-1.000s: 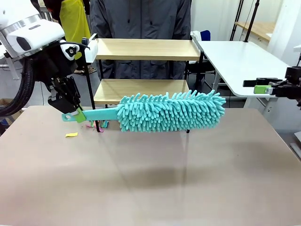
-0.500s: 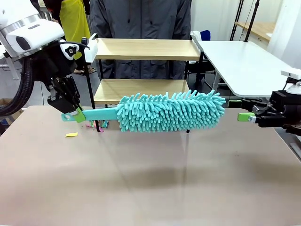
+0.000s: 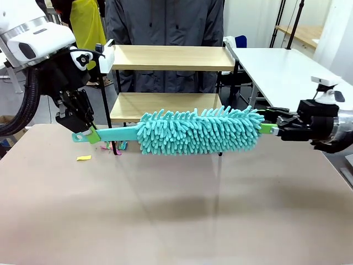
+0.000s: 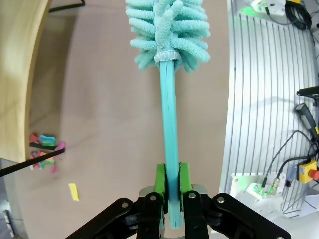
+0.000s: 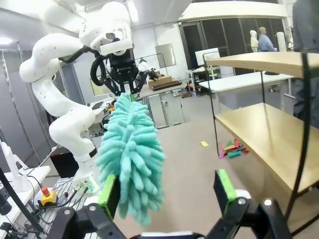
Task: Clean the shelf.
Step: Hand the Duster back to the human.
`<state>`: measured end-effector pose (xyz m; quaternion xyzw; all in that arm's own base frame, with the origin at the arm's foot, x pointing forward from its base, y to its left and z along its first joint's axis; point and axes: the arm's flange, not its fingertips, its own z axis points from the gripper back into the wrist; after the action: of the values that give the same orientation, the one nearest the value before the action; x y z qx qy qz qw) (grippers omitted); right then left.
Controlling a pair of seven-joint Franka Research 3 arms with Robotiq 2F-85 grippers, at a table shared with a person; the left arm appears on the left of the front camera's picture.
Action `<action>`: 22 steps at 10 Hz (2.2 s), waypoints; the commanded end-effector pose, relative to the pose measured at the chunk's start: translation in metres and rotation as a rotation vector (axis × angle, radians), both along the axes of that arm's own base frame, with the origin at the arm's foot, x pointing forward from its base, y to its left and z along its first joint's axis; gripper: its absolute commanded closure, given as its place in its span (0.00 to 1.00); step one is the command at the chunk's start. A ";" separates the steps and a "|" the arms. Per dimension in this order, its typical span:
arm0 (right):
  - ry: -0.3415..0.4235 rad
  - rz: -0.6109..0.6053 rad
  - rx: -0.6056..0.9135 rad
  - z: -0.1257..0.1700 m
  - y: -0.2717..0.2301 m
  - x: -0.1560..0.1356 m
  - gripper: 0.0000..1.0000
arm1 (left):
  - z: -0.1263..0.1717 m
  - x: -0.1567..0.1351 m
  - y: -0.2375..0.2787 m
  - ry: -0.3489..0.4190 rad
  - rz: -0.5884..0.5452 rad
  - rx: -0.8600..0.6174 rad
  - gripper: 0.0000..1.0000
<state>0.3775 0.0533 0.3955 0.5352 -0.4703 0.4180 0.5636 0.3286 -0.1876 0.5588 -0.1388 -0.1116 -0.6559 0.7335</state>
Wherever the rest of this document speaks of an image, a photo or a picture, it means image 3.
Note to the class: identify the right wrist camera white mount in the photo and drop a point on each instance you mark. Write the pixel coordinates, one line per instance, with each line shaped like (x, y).
(326, 94)

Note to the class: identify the brown cardboard box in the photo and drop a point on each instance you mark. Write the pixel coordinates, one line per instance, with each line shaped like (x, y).
(5, 119)

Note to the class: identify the blue office chair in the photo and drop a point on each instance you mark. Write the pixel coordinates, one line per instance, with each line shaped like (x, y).
(241, 41)

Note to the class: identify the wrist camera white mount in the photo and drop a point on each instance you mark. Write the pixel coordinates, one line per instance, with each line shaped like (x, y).
(326, 94)
(107, 58)

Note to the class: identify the yellow paper scrap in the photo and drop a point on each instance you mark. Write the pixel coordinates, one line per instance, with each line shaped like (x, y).
(83, 158)

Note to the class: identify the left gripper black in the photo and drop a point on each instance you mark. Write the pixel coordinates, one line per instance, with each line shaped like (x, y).
(66, 80)

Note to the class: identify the person in black clothes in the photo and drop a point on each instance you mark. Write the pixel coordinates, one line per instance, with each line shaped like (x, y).
(65, 13)

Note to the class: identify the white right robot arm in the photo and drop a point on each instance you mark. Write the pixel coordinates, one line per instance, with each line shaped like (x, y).
(343, 127)

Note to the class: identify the wooden shelf with black frame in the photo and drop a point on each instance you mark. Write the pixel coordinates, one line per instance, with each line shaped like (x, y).
(171, 56)

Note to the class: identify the black stand pole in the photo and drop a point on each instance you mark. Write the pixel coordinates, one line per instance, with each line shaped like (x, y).
(277, 25)
(295, 25)

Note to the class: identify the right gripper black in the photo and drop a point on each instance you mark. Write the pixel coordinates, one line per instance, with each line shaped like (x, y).
(317, 124)

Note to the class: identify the person in yellow apron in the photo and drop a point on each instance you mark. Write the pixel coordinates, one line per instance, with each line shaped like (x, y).
(88, 25)

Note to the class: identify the teal chenille duster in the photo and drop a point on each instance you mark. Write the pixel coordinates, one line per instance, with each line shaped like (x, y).
(193, 132)

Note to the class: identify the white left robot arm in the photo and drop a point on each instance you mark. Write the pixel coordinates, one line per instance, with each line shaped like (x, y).
(33, 16)

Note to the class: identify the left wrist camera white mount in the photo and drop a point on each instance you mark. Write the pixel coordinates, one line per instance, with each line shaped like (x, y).
(107, 58)

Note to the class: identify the large white table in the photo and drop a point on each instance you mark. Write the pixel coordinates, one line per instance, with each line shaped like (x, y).
(275, 71)

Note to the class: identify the person in grey jacket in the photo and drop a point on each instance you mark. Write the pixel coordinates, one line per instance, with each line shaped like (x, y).
(165, 25)

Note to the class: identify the wooden desk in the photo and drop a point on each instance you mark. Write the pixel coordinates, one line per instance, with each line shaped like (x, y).
(303, 34)

